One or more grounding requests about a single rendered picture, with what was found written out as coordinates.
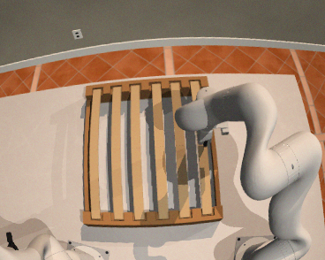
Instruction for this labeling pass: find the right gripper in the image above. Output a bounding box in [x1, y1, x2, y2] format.
[198, 130, 213, 147]

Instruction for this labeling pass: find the wooden bed frame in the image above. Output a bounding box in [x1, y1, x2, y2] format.
[83, 76, 223, 227]

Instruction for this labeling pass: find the tan wooden slat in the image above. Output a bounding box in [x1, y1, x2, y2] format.
[190, 81, 212, 215]
[170, 83, 190, 218]
[111, 87, 124, 219]
[152, 84, 169, 219]
[131, 85, 145, 219]
[89, 89, 102, 219]

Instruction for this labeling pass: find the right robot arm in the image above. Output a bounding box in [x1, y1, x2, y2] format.
[175, 82, 322, 260]

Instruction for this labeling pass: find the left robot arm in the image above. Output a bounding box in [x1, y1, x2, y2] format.
[0, 233, 104, 260]

